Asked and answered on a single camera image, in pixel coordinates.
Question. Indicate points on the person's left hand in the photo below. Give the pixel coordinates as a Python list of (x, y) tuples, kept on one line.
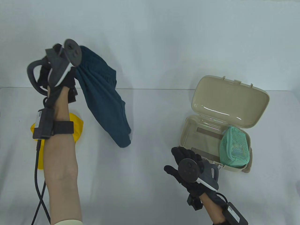
[(69, 80)]

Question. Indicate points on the person's right hand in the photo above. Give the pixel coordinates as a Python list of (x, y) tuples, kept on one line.
[(185, 154)]

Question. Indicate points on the dark teal shorts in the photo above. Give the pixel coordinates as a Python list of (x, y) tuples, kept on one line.
[(103, 98)]

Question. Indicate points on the yellow cap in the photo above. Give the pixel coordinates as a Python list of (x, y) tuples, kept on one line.
[(78, 127)]

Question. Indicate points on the green mesh pouch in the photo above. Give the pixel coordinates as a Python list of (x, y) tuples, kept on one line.
[(234, 145)]

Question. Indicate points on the beige hard-shell suitcase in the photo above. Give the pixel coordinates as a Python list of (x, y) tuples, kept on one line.
[(229, 100)]

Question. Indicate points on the person's right forearm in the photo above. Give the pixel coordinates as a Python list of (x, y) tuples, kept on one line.
[(212, 208)]

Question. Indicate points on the person's left forearm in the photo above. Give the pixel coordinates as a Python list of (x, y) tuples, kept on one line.
[(62, 164)]

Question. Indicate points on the grey right hand controller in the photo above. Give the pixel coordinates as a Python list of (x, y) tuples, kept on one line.
[(188, 170)]

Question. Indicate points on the grey hand controller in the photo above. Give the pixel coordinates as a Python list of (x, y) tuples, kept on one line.
[(188, 170), (56, 68)]

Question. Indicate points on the grey left hand controller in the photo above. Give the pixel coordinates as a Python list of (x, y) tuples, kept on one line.
[(56, 68)]

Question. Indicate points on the black left wrist box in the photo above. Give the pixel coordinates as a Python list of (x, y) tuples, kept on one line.
[(43, 124)]

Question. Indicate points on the black wrist box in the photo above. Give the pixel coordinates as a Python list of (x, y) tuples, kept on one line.
[(234, 214), (43, 124)]

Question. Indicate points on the black right wrist box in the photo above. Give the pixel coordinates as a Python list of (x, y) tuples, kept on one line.
[(234, 214)]

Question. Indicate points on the cream sleeve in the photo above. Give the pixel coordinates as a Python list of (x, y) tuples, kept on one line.
[(68, 222)]

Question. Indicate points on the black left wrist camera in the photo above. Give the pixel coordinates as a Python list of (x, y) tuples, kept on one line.
[(72, 95)]

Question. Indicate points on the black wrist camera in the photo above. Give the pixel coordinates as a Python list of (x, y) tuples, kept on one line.
[(72, 95), (194, 202)]

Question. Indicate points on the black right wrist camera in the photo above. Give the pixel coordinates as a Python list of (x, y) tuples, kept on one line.
[(194, 202)]

